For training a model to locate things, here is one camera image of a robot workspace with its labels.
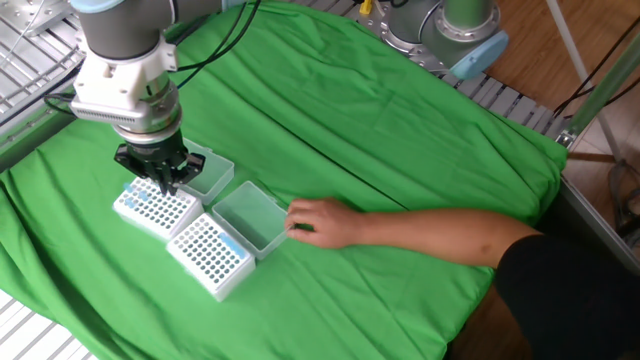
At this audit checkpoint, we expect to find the aluminium table edge rail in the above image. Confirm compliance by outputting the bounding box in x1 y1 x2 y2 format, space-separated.
559 177 640 284

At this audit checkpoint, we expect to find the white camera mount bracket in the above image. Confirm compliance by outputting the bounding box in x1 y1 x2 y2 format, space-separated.
72 37 180 114

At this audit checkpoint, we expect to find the black floor cable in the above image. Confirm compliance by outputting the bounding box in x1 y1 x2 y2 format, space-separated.
552 18 640 119

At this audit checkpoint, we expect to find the perforated aluminium plate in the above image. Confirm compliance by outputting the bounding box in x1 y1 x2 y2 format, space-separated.
0 0 76 39

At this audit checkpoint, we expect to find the green frame post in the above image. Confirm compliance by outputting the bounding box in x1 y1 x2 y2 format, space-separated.
567 29 640 139

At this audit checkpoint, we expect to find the white pipette tip box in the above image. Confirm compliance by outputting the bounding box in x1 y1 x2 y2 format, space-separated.
112 137 236 244
165 180 291 303

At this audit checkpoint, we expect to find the black shirt sleeve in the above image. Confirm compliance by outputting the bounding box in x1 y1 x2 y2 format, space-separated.
494 233 640 360

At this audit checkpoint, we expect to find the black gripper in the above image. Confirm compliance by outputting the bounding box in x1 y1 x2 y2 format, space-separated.
113 129 206 196

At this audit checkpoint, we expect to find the bare person hand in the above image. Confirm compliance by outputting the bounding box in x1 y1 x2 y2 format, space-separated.
284 197 366 250

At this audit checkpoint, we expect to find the green table cloth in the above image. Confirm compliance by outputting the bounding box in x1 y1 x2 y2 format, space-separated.
0 0 570 360

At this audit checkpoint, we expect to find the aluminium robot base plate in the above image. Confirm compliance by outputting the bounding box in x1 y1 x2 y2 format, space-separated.
349 0 484 84

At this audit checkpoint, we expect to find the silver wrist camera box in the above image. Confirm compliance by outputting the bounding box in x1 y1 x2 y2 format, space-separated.
68 99 151 135

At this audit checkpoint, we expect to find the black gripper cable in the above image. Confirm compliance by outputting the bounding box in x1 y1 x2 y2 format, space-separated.
167 0 262 91

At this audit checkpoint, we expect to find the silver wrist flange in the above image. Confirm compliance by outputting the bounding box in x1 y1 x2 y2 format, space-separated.
113 77 182 146

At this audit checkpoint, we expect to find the white pole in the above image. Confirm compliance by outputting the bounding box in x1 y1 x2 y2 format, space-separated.
544 0 626 164

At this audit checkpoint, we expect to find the black camera cable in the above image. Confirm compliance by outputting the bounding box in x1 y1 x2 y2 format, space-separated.
43 92 79 119

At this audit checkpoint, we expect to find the aluminium corner bracket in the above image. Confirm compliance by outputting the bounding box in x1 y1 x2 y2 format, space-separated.
554 128 579 150

